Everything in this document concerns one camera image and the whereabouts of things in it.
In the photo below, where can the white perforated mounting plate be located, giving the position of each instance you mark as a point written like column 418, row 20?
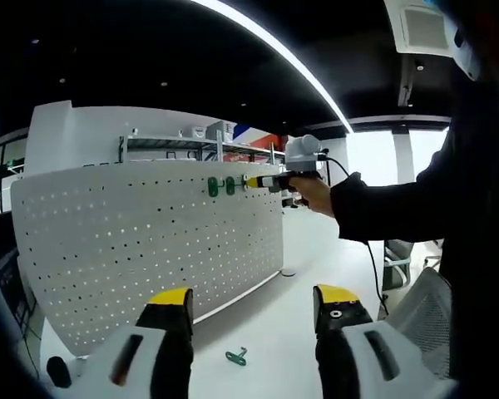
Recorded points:
column 129, row 249

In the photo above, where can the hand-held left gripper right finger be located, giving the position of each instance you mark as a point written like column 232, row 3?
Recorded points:
column 370, row 365

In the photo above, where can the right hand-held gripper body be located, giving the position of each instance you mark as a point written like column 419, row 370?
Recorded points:
column 302, row 156

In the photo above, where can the long ceiling light strip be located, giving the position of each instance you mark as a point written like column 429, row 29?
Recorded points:
column 344, row 122

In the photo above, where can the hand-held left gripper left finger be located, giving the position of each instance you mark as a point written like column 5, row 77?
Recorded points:
column 124, row 365

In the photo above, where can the white round plate foot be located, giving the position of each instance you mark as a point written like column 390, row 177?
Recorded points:
column 289, row 273

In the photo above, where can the small black round object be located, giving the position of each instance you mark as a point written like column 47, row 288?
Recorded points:
column 58, row 372

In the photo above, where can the person's right hand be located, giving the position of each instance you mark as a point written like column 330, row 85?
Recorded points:
column 316, row 195

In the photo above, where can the white ceiling air vent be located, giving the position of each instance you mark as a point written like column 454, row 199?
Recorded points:
column 424, row 25

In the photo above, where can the grey office chair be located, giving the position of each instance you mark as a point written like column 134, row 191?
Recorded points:
column 399, row 253

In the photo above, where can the person's dark jacket torso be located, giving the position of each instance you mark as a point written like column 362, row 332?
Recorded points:
column 482, row 249

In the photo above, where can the grey metal shelf rack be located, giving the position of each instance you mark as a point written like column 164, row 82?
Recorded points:
column 170, row 143

